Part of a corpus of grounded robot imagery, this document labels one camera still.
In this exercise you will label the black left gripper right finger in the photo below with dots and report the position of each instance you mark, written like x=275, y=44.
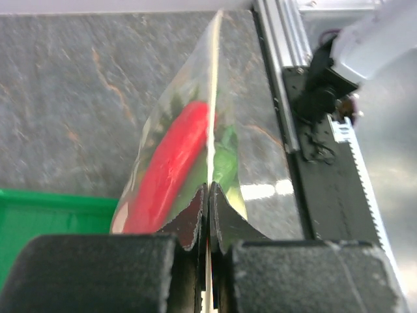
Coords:
x=252, y=273

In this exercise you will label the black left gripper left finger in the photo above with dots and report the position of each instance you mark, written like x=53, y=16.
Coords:
x=159, y=272

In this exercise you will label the white radish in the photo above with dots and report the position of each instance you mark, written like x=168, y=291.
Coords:
x=225, y=171

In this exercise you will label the red chili pepper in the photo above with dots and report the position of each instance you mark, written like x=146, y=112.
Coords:
x=168, y=169

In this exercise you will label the clear dotted zip top bag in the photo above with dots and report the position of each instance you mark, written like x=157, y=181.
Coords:
x=265, y=188

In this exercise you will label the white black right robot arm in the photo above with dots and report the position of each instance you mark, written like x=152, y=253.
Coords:
x=355, y=55

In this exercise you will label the green plastic tray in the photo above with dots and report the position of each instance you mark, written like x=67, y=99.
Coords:
x=26, y=214

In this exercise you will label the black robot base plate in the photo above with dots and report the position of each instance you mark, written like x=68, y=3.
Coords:
x=328, y=191

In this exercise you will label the white slotted cable duct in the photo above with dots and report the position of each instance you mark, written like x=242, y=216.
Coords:
x=344, y=133

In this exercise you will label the aluminium frame rail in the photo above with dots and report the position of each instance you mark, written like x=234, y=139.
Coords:
x=286, y=46

